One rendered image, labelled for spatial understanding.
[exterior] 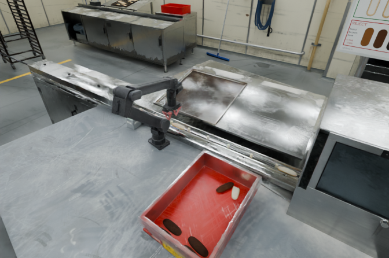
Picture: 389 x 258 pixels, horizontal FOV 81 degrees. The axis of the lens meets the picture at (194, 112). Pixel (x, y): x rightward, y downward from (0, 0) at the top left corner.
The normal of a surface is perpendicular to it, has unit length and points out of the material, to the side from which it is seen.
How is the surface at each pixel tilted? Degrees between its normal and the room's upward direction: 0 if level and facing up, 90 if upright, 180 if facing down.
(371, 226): 92
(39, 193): 0
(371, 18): 90
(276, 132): 10
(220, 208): 0
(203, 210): 0
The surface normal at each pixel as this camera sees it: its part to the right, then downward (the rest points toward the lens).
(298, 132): -0.10, -0.74
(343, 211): -0.54, 0.48
